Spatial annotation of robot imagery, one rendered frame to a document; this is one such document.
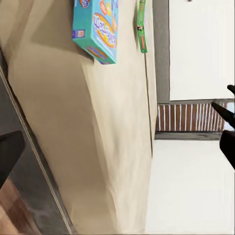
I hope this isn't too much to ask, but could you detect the board game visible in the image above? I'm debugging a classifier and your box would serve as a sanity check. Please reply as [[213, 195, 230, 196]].
[[137, 0, 149, 52], [72, 0, 118, 64]]

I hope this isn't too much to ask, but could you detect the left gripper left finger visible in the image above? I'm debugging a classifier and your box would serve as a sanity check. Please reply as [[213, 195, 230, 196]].
[[0, 130, 25, 188]]

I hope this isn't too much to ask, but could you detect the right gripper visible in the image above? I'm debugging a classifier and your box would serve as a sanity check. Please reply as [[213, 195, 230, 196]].
[[211, 85, 235, 128]]

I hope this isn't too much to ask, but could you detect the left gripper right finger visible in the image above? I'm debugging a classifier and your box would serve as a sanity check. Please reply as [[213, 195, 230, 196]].
[[219, 130, 235, 170]]

